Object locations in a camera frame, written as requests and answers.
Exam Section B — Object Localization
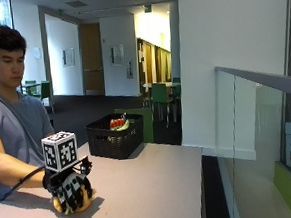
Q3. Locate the wooden door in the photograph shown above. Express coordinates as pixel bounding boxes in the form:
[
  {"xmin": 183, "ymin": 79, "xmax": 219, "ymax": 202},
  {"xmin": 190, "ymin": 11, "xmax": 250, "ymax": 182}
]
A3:
[{"xmin": 77, "ymin": 22, "xmax": 106, "ymax": 97}]

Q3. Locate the red and green toy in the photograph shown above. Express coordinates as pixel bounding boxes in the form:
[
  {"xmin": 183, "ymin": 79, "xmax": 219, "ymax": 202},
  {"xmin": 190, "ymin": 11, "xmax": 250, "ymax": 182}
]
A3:
[{"xmin": 108, "ymin": 112, "xmax": 132, "ymax": 133}]

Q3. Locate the glass railing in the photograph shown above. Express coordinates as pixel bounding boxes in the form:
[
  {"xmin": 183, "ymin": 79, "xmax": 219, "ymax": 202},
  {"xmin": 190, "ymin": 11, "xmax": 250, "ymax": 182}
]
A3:
[{"xmin": 210, "ymin": 61, "xmax": 291, "ymax": 218}]

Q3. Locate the black glove cable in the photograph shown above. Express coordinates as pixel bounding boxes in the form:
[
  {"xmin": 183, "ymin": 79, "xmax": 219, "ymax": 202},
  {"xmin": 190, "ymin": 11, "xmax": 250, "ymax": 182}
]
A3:
[{"xmin": 0, "ymin": 165, "xmax": 49, "ymax": 204}]

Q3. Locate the white dining table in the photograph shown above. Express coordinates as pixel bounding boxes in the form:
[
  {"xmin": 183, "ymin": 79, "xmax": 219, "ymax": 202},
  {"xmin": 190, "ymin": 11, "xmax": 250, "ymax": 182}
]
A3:
[{"xmin": 142, "ymin": 79, "xmax": 182, "ymax": 90}]

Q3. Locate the white wall frame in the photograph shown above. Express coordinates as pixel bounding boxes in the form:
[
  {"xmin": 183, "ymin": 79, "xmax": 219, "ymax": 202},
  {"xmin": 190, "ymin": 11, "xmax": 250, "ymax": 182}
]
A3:
[{"xmin": 61, "ymin": 47, "xmax": 76, "ymax": 69}]

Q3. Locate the white marker cube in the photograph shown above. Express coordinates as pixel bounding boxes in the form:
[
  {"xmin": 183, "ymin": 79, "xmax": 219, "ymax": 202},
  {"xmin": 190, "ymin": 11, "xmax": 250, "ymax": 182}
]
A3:
[{"xmin": 40, "ymin": 129, "xmax": 81, "ymax": 174}]

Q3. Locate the the person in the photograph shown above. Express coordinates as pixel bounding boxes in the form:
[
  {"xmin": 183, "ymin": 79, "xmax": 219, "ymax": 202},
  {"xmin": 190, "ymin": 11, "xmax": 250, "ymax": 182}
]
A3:
[{"xmin": 0, "ymin": 19, "xmax": 61, "ymax": 206}]

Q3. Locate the yellow soft toy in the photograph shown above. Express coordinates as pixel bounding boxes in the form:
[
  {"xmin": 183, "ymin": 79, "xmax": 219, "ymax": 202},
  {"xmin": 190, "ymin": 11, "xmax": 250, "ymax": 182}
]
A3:
[{"xmin": 51, "ymin": 188, "xmax": 99, "ymax": 217}]

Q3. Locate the black woven basket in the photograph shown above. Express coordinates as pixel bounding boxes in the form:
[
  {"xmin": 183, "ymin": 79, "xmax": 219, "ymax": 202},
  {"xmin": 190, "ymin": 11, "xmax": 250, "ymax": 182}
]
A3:
[{"xmin": 84, "ymin": 111, "xmax": 147, "ymax": 163}]

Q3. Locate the green chair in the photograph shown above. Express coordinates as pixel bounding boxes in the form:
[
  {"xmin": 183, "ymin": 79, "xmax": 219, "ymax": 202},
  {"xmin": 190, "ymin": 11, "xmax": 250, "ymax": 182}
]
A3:
[
  {"xmin": 149, "ymin": 81, "xmax": 177, "ymax": 129},
  {"xmin": 38, "ymin": 79, "xmax": 56, "ymax": 114}
]

